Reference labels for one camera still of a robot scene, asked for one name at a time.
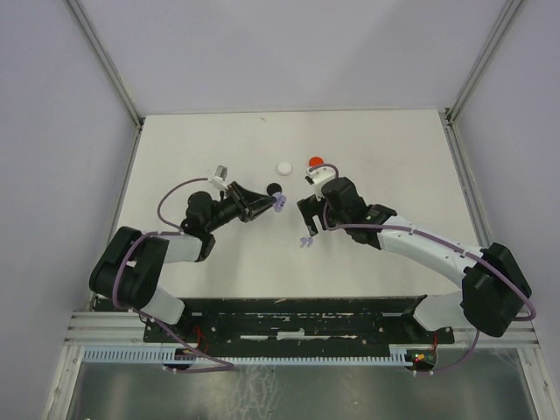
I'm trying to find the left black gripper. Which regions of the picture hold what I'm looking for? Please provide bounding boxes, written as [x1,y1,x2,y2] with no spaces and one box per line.
[206,180,277,233]

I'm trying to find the purple earbud charging case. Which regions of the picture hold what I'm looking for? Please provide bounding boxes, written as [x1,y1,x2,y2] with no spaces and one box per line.
[273,192,287,213]

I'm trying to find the white earbud charging case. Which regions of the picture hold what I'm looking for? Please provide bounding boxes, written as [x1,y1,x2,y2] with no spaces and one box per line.
[276,162,293,176]

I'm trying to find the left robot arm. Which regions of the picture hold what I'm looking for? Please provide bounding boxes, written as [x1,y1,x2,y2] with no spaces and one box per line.
[89,182,285,341]

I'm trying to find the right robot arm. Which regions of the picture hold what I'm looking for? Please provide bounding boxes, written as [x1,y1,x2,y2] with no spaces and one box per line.
[297,168,535,342]

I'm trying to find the right circuit board with leds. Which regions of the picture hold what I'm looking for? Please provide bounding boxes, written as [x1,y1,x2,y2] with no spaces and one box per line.
[411,350,437,370]

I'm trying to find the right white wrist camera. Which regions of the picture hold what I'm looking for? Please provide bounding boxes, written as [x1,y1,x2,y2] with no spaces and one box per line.
[304,164,339,186]

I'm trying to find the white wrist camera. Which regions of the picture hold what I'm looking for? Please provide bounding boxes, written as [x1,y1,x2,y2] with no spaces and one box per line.
[210,165,228,191]
[304,164,339,186]

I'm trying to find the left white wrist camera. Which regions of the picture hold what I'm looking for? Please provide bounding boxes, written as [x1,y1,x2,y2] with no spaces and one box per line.
[210,165,228,191]

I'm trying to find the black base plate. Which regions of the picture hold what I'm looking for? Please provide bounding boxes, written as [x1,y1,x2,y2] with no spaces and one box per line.
[89,297,513,355]

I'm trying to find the white slotted cable duct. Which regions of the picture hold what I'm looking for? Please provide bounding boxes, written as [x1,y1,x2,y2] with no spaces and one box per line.
[82,346,412,367]

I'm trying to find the right aluminium frame post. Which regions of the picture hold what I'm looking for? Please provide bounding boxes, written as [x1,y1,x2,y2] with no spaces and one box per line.
[444,0,526,126]

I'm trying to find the aluminium frame post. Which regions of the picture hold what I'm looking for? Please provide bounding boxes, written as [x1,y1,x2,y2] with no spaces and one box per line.
[444,0,526,126]
[65,0,145,128]

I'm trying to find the aluminium frame rail front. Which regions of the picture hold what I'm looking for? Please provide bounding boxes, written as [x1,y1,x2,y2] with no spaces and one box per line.
[65,311,539,349]

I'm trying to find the left aluminium frame post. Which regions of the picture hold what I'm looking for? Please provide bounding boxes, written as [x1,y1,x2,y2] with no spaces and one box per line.
[65,0,145,128]

